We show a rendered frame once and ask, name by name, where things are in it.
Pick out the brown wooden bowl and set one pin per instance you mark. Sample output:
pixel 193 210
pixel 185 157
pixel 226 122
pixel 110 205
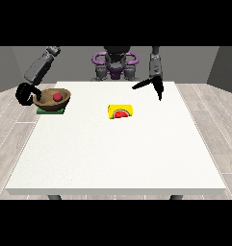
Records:
pixel 52 99

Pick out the grey robot trunk purple rings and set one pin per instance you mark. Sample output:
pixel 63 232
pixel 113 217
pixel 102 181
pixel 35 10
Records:
pixel 115 65

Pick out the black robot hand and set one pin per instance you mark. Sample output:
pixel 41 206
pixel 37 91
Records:
pixel 156 84
pixel 24 94

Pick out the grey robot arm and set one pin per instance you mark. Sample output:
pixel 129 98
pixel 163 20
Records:
pixel 155 64
pixel 40 66

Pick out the dark table leg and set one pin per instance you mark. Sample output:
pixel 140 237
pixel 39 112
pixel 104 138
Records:
pixel 176 197
pixel 54 197

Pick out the green square pad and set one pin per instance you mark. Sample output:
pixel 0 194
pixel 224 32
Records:
pixel 50 110

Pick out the small red ball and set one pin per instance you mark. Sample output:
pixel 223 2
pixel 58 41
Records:
pixel 57 97

